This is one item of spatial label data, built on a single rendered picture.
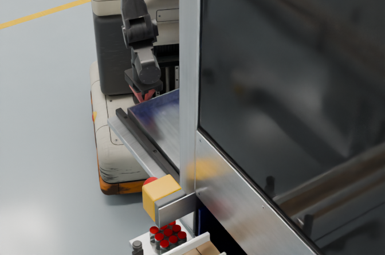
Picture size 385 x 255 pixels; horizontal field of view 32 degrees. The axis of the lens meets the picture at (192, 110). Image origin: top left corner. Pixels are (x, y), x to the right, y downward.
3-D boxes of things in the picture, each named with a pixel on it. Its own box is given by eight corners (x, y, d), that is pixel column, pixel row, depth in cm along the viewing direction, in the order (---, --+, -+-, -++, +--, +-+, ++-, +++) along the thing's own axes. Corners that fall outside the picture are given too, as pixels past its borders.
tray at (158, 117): (279, 157, 175) (280, 146, 173) (193, 196, 164) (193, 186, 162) (207, 86, 197) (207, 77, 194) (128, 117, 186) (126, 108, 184)
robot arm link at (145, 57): (154, 15, 172) (121, 23, 171) (164, 41, 164) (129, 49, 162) (159, 53, 180) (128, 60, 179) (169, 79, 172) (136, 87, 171)
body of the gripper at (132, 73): (142, 96, 178) (141, 74, 173) (124, 76, 185) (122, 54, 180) (163, 88, 181) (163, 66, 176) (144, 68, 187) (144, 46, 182)
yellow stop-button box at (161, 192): (187, 215, 149) (187, 193, 145) (158, 228, 147) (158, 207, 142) (169, 193, 154) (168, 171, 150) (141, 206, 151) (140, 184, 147)
